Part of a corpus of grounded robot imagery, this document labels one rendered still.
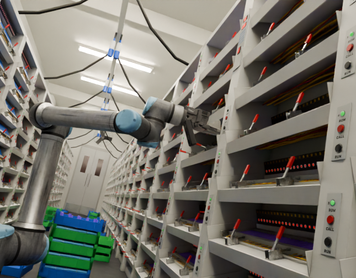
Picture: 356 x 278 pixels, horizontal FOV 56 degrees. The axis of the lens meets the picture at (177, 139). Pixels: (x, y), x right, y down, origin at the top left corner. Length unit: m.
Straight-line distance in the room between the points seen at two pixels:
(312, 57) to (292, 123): 0.19
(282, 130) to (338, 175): 0.30
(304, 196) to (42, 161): 1.25
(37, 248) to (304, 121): 1.29
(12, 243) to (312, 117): 1.28
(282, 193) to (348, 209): 0.24
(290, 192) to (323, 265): 0.21
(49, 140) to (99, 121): 0.42
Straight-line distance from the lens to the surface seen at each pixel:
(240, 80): 1.45
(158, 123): 1.41
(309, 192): 0.82
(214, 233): 1.32
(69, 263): 2.32
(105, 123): 1.36
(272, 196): 0.96
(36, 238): 1.70
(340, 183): 0.74
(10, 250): 1.62
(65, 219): 2.28
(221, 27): 2.07
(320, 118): 0.87
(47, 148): 1.73
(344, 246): 0.71
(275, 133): 1.03
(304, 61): 1.02
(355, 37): 0.86
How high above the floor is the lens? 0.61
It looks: 13 degrees up
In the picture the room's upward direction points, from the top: 13 degrees clockwise
